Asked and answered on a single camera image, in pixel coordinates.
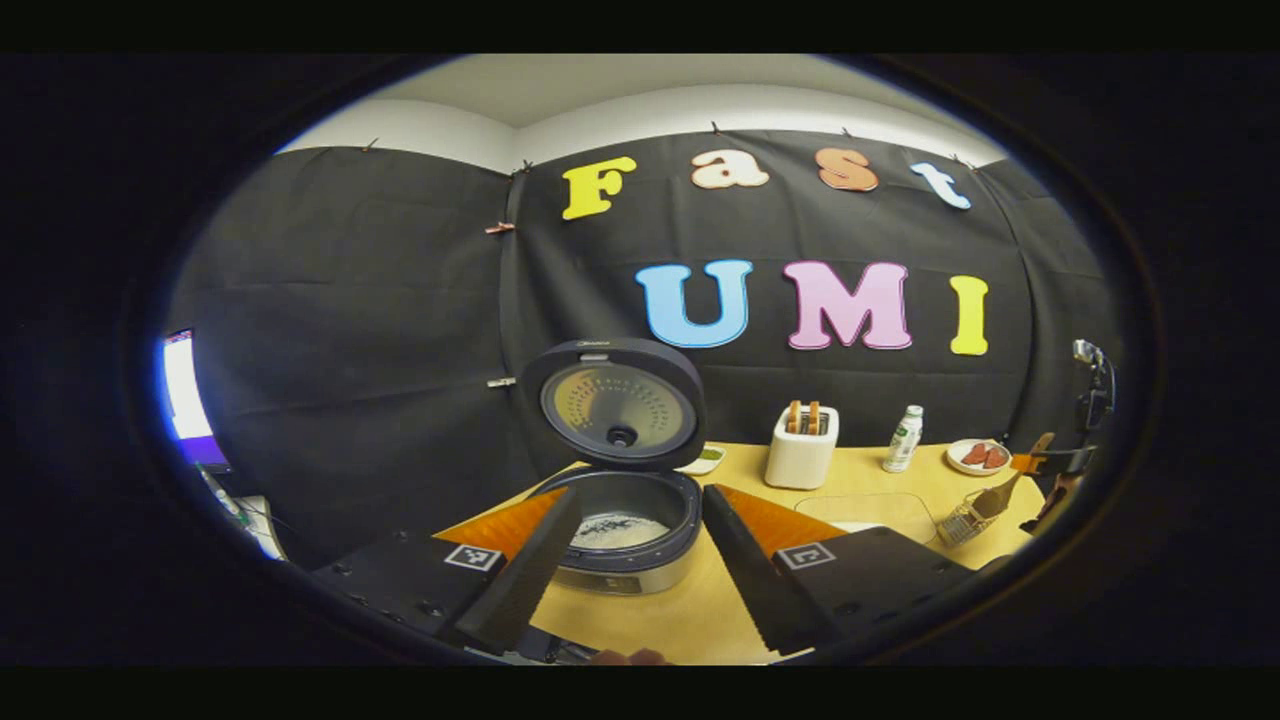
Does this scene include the white toaster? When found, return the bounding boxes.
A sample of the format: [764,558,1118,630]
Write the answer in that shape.
[764,403,841,491]

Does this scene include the white round plate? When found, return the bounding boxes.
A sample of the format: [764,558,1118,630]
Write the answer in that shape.
[945,438,1013,476]

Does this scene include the white drink bottle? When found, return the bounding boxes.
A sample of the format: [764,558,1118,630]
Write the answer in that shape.
[882,404,925,474]

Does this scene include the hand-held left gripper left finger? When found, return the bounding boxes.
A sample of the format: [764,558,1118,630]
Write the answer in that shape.
[310,487,583,656]

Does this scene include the dark grey rice cooker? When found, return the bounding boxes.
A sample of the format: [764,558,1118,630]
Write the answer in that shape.
[518,338,707,597]

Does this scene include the computer monitor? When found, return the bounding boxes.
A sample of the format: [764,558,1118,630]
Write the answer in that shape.
[160,328,231,473]

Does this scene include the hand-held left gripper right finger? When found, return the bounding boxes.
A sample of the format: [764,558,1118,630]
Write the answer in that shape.
[702,485,976,656]

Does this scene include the brown wooden spoon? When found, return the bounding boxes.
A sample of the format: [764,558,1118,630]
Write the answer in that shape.
[968,432,1057,521]

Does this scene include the white rice heap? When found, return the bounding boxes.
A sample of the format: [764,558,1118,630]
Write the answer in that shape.
[570,512,671,549]

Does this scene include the clear plastic container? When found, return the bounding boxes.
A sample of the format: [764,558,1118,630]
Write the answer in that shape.
[795,492,941,546]

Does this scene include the black backdrop cloth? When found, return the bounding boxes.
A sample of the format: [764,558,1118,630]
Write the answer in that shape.
[165,128,1121,571]

